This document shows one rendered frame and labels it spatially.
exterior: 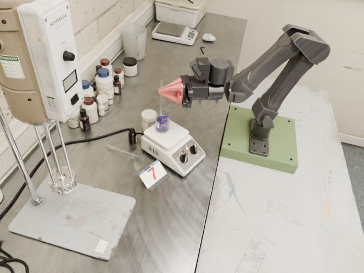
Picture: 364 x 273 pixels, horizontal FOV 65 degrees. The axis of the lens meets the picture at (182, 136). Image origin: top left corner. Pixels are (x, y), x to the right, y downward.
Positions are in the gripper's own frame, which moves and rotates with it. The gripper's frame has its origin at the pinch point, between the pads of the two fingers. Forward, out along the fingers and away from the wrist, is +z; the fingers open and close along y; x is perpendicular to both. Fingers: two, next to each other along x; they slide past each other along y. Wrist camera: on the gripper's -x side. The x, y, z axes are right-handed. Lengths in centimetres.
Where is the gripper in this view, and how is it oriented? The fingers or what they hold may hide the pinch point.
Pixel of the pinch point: (161, 91)
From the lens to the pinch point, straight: 90.4
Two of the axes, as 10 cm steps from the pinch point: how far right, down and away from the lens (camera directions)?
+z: -9.9, 0.4, -1.4
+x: -0.7, 7.3, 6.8
